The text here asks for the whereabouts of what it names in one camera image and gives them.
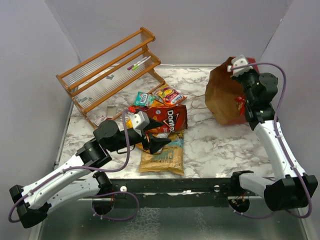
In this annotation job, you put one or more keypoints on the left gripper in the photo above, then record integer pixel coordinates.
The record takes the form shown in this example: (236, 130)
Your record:
(155, 144)

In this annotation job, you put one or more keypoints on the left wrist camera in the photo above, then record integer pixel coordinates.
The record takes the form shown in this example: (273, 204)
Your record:
(139, 119)

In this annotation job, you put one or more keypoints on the orange candy bag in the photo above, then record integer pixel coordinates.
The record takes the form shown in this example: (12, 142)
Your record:
(169, 96)

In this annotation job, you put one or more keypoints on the small red white box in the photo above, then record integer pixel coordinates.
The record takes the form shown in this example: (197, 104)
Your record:
(99, 120)

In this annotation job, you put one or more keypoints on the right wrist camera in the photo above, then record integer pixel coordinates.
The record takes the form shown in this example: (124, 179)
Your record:
(239, 65)

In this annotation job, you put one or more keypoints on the red brown paper bag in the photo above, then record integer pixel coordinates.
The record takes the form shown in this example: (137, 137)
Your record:
(220, 95)

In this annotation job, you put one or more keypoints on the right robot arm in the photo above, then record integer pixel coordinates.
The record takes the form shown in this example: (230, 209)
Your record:
(292, 187)

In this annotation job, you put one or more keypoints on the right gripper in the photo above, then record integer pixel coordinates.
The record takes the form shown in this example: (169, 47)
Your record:
(250, 72)

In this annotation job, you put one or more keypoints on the red rice cracker bag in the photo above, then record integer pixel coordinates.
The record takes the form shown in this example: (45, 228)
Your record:
(240, 103)

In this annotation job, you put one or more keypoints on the small grey open box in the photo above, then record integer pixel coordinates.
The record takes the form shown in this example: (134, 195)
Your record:
(111, 112)

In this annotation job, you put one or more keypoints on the black mounting rail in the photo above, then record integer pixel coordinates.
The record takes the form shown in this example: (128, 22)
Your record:
(170, 193)

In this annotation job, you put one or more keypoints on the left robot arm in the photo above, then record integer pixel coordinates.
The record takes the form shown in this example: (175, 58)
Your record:
(85, 173)

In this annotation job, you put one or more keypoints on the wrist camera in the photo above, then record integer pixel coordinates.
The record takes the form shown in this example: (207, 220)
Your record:
(239, 65)
(139, 119)

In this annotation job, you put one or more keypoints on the teal Fox's candy bag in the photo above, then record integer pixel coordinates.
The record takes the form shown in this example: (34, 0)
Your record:
(144, 99)

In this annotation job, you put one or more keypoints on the orange yellow chips bag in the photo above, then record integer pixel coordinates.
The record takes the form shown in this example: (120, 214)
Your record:
(156, 103)

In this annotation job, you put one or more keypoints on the beige snack packet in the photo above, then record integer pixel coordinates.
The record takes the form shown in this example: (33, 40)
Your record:
(168, 159)

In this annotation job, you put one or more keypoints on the orange wooden rack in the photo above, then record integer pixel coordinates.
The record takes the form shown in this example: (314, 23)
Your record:
(94, 81)

